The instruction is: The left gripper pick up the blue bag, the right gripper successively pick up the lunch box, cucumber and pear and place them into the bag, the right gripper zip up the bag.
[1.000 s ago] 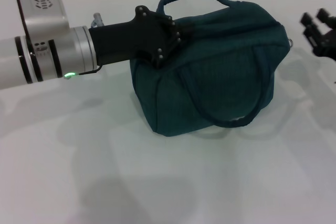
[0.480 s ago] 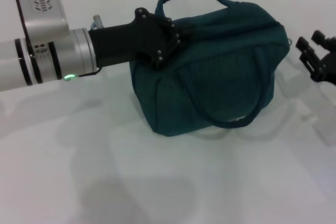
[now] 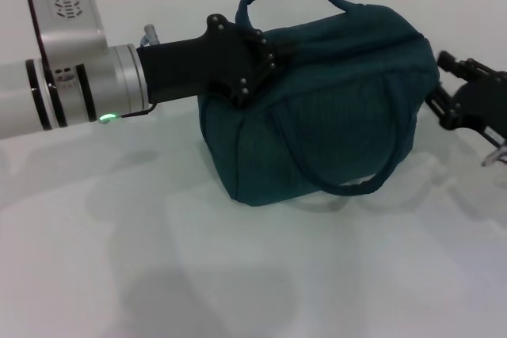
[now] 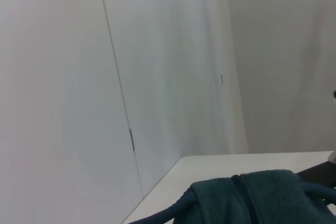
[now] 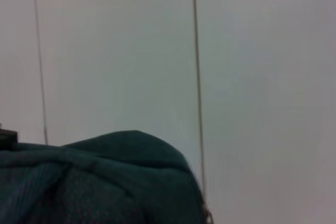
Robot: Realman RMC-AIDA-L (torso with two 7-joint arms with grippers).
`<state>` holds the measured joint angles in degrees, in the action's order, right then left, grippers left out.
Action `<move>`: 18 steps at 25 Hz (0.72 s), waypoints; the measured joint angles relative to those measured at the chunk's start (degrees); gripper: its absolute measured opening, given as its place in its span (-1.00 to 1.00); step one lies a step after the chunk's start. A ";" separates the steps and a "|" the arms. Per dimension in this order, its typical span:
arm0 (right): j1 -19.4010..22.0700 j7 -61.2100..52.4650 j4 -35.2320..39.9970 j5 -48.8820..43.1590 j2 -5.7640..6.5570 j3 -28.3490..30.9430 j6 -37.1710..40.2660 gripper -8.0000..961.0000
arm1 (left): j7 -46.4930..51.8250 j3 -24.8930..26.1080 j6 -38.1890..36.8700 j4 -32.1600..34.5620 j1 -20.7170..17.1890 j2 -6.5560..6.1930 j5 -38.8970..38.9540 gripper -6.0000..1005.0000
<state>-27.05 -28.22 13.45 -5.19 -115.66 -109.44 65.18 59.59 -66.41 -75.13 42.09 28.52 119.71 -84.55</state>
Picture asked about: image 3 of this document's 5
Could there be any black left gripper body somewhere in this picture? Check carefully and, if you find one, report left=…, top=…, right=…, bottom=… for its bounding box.
left=136, top=13, right=263, bottom=110

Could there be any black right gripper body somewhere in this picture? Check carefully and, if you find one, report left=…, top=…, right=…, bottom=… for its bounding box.
left=442, top=70, right=507, bottom=146

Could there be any dark blue fabric bag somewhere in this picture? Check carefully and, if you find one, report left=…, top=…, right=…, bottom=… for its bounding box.
left=197, top=0, right=444, bottom=208

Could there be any silver left gripper connector stub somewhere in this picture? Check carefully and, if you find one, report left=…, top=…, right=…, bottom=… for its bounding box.
left=140, top=24, right=162, bottom=47

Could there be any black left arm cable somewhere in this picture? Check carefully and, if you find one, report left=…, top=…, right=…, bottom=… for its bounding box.
left=98, top=101, right=158, bottom=126

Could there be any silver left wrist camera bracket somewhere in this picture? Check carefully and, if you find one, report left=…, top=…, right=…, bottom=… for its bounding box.
left=51, top=64, right=80, bottom=89

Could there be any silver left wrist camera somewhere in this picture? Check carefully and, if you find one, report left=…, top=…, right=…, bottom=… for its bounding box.
left=18, top=0, right=109, bottom=66

